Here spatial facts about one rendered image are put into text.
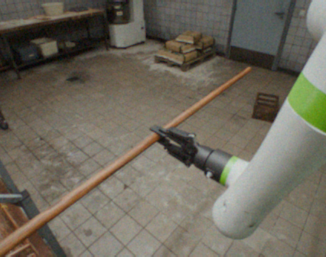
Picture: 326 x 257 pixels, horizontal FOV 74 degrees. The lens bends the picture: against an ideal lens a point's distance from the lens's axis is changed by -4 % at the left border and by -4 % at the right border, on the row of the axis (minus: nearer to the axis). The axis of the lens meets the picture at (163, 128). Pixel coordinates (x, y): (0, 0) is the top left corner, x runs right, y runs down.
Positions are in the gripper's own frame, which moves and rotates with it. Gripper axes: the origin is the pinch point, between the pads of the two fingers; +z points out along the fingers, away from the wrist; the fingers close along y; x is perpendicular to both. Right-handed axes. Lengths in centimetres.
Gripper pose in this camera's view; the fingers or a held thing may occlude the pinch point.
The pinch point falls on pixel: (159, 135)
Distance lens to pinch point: 78.5
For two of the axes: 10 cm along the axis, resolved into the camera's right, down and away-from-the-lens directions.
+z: -7.7, -3.8, 5.1
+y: 0.0, 8.0, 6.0
